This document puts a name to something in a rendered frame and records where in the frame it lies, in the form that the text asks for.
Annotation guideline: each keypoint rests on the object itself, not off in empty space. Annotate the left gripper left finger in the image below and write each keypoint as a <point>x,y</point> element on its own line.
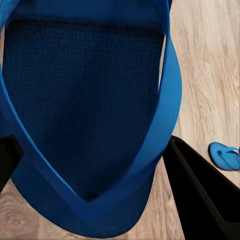
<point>10,155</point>

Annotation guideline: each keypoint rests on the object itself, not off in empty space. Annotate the sandal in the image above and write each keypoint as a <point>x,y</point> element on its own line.
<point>79,90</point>
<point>225,156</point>

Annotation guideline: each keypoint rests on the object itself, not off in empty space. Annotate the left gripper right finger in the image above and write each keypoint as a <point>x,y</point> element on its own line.
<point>208,203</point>

